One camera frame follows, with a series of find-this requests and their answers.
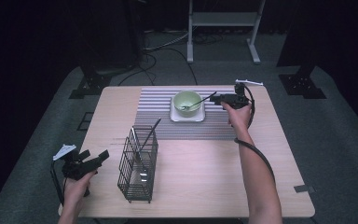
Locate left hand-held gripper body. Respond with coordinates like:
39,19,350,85
52,144,91,181

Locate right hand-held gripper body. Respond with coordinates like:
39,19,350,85
225,78,265,110

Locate black-handled metal spoon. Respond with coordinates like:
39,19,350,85
181,91,218,112

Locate green bowl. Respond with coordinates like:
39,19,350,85
172,90,203,119

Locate black wire basket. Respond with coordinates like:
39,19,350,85
117,125,159,204

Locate person's left hand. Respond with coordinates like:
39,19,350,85
62,170,98,204

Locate person's right hand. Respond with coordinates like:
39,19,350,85
220,101,254,134

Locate striped placemat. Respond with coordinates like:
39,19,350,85
133,87,239,142

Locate white square plate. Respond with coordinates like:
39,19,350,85
169,96,206,123

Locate thin black utensil stick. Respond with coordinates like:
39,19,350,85
136,118,162,157

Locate black stand base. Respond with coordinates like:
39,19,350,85
276,0,327,100
68,61,138,100

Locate white metal stand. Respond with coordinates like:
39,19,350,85
186,0,267,65

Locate grey tape strip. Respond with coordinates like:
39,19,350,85
293,185,316,194

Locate left hand-held gripper black cable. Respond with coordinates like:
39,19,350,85
49,160,66,207

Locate hand-held gripper black cable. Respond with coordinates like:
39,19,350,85
233,83,276,185
49,160,66,207

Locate black floor cable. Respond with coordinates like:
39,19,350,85
117,46,199,87

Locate right hand-held gripper black cable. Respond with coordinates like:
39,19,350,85
233,83,276,185

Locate grey floor cable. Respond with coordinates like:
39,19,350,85
143,30,190,52

